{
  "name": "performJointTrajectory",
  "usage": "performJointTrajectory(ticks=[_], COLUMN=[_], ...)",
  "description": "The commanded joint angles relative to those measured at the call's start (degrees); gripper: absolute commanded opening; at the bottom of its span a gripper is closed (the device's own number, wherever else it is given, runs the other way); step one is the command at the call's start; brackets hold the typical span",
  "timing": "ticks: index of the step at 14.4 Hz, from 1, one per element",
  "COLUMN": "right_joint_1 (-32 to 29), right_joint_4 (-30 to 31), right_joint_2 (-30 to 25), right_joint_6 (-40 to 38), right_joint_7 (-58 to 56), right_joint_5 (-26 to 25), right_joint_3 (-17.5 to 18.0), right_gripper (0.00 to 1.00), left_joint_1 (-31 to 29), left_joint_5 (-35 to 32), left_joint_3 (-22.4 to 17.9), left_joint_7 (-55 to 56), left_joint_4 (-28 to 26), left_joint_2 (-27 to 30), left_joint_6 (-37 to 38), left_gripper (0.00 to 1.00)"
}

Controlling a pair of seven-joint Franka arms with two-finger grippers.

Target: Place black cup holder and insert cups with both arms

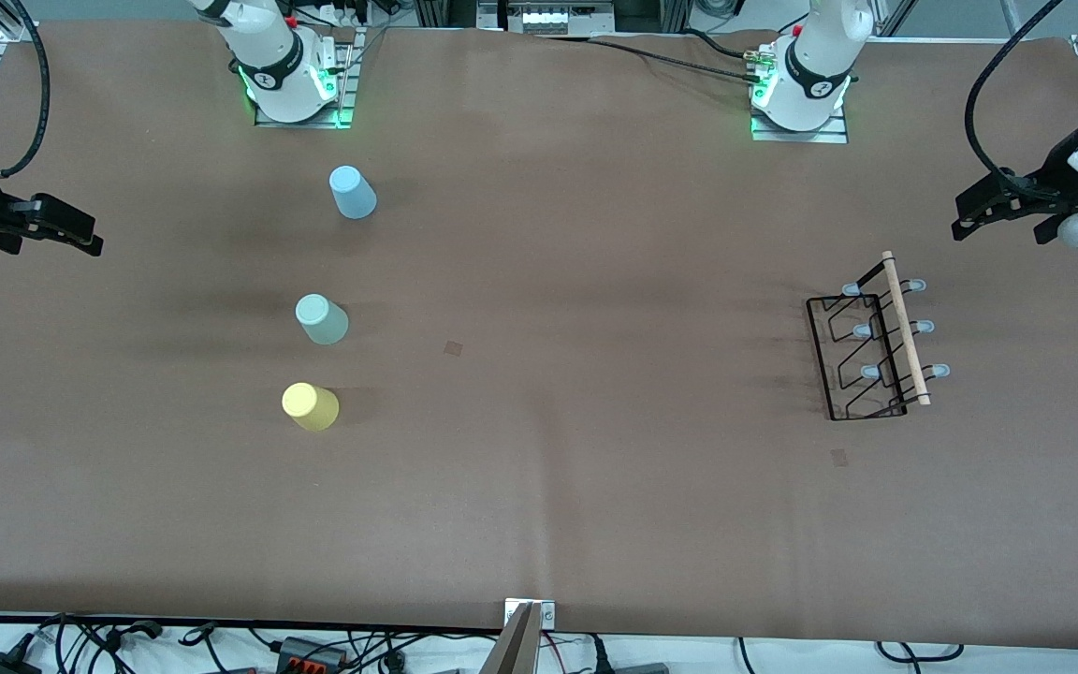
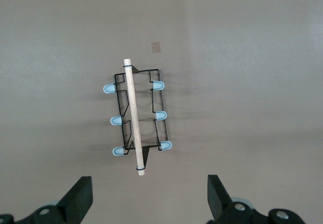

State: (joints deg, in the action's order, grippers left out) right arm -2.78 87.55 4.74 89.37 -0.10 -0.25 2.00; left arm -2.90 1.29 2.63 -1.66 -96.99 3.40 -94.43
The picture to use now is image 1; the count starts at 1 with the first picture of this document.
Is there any short black table cable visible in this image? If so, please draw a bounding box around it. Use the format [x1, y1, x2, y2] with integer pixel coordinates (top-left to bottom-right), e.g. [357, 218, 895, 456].
[684, 26, 765, 62]

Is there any long black table cable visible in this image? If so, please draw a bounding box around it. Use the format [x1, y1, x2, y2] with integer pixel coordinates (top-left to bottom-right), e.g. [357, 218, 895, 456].
[539, 34, 765, 87]

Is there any black wire cup holder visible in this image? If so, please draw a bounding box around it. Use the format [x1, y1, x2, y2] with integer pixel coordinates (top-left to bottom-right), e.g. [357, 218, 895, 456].
[806, 250, 952, 422]

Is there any aluminium arm base plate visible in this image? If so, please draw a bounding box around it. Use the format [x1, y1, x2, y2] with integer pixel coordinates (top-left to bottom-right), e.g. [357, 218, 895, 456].
[254, 26, 367, 129]
[750, 103, 851, 144]

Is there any tangled black cable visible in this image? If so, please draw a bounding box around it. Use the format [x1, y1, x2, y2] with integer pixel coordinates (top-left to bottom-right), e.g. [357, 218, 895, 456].
[34, 613, 166, 674]

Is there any brown table cover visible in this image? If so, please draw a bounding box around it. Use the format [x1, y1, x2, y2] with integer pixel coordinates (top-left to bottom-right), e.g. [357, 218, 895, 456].
[0, 21, 1078, 652]

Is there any yellow plastic cup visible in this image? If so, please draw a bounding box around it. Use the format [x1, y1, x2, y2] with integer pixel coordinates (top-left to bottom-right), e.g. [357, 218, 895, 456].
[281, 382, 341, 432]

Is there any mint green plastic cup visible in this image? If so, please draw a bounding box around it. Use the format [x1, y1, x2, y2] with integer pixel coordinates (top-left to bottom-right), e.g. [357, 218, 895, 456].
[295, 293, 350, 346]

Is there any black frame profile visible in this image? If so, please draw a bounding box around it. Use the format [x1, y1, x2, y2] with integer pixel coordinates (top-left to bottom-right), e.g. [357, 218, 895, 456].
[413, 0, 503, 29]

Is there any light blue plastic cup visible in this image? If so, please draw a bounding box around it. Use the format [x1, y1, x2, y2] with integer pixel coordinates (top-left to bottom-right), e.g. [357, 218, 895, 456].
[328, 165, 378, 221]

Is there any looped black cable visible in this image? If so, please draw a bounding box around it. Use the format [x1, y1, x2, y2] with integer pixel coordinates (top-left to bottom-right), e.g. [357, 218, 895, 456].
[876, 641, 967, 665]

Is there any white power strip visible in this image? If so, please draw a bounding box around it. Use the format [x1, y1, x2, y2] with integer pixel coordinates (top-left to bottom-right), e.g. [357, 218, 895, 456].
[502, 0, 617, 35]

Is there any aluminium profile post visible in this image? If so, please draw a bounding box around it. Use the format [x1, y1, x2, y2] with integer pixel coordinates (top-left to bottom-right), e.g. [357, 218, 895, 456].
[478, 602, 545, 674]

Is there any black orange connector box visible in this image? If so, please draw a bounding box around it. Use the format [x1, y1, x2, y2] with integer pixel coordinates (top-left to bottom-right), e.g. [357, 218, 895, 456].
[277, 637, 349, 671]

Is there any metal corner bracket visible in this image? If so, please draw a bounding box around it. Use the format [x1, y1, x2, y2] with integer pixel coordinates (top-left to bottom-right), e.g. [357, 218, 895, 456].
[504, 599, 557, 628]

